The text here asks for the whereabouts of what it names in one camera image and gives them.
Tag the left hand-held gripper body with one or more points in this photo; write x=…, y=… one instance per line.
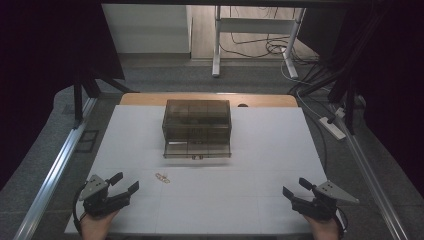
x=101, y=201

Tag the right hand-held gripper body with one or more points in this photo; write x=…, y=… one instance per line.
x=321, y=203

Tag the smoky transparent plastic drawer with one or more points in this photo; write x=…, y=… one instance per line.
x=200, y=150
x=180, y=130

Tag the smoky transparent jewellery drawer box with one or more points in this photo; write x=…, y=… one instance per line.
x=196, y=113

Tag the person's right hand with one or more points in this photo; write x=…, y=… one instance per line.
x=321, y=230

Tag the person's left hand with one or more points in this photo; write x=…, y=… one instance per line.
x=96, y=228

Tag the white power strip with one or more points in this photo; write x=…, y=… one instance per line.
x=333, y=129

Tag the black plug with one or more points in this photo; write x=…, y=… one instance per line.
x=330, y=120

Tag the white table mat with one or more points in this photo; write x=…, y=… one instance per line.
x=216, y=193

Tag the black metal stand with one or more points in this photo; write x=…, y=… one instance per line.
x=78, y=100
x=350, y=100

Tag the dark curtain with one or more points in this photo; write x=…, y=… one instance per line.
x=40, y=66
x=393, y=83

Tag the white cabinet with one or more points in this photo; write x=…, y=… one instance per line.
x=146, y=30

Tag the aluminium frame rail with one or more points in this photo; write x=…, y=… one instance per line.
x=50, y=180
x=366, y=173

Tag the white desk frame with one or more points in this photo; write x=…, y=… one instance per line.
x=253, y=25

